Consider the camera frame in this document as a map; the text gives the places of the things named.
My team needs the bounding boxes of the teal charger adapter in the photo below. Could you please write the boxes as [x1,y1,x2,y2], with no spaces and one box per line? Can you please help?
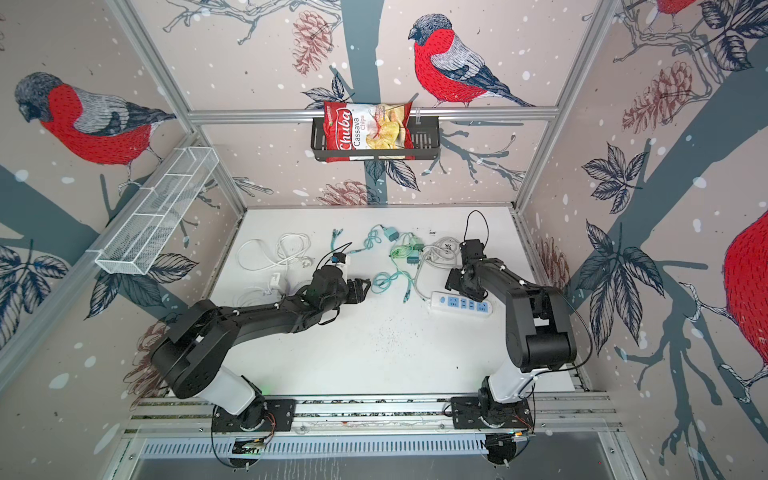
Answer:
[382,227,400,242]

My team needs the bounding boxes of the purple socket white cord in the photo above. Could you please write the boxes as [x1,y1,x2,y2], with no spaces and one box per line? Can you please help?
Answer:
[236,232,314,272]

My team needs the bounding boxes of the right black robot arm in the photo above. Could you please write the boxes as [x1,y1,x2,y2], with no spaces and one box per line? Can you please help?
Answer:
[445,239,577,419]

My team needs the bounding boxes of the white power strip blue outlets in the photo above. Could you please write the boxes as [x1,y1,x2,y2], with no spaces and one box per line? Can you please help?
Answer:
[429,292,493,317]

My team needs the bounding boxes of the grey power strip cord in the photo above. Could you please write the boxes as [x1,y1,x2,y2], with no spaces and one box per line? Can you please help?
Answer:
[415,236,464,298]

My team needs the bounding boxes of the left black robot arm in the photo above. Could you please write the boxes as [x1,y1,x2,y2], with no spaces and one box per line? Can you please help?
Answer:
[150,264,372,416]

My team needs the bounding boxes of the red cassava chips bag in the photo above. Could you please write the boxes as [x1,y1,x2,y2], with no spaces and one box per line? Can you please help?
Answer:
[323,102,413,162]

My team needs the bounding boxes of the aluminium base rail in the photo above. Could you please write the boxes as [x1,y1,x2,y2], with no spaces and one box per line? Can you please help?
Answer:
[123,391,623,436]

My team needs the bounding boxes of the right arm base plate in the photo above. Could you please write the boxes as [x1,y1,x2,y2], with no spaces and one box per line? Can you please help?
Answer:
[446,396,534,430]

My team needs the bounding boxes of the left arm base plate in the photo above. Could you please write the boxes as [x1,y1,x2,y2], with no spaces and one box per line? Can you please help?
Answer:
[211,397,297,434]

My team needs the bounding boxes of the white wire mesh basket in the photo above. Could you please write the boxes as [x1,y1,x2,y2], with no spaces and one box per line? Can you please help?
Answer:
[95,146,219,275]

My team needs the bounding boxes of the teal multi-head cable left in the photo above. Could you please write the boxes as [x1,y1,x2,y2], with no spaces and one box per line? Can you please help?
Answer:
[329,225,385,259]

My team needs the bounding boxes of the black wall basket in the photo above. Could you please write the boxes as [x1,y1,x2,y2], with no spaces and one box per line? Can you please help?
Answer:
[310,116,441,163]

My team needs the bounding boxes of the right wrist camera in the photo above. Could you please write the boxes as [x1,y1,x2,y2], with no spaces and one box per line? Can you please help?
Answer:
[460,239,486,263]

